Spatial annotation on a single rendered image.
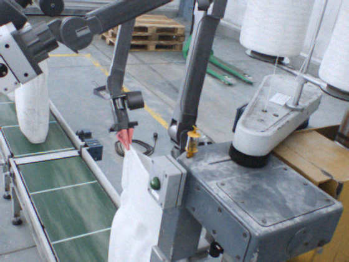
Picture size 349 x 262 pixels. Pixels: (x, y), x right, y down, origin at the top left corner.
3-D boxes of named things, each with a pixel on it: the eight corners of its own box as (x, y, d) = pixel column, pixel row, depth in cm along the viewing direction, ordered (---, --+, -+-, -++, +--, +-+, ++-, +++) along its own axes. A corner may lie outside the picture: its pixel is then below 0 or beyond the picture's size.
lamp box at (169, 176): (146, 191, 90) (151, 156, 86) (164, 187, 93) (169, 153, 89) (162, 210, 85) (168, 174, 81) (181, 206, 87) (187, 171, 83)
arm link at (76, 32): (199, -42, 110) (216, -46, 101) (214, 5, 116) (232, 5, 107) (50, 23, 100) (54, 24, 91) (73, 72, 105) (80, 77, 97)
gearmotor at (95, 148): (68, 143, 296) (69, 125, 289) (88, 140, 304) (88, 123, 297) (82, 163, 274) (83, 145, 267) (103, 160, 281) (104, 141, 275)
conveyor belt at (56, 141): (-29, 62, 415) (-30, 53, 411) (10, 60, 435) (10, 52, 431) (15, 171, 252) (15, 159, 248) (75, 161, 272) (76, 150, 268)
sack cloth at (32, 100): (10, 116, 298) (7, 19, 267) (40, 114, 309) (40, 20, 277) (22, 146, 263) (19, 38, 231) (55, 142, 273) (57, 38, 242)
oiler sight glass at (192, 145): (183, 146, 88) (186, 133, 87) (192, 145, 89) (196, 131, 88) (189, 152, 86) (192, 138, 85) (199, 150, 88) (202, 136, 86)
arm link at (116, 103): (108, 101, 156) (108, 96, 150) (125, 98, 157) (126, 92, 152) (112, 118, 154) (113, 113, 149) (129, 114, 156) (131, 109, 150)
